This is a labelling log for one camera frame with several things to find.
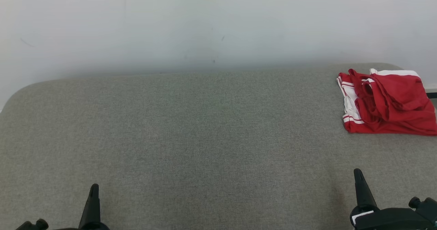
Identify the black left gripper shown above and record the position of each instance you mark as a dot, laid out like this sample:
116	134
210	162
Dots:
99	227

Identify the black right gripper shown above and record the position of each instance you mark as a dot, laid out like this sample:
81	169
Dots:
389	219

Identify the red basketball jersey number 23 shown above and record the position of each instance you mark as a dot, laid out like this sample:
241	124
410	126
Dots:
392	127

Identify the red shorts with white panel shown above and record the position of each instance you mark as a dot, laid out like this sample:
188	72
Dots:
399	93

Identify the black skirting board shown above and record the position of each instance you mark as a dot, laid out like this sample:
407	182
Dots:
432	95

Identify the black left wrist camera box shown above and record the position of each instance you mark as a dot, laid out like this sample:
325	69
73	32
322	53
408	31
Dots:
36	226

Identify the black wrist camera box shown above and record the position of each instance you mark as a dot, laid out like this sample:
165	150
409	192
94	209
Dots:
36	226
428	206

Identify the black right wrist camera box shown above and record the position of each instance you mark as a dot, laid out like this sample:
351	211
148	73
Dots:
428	206

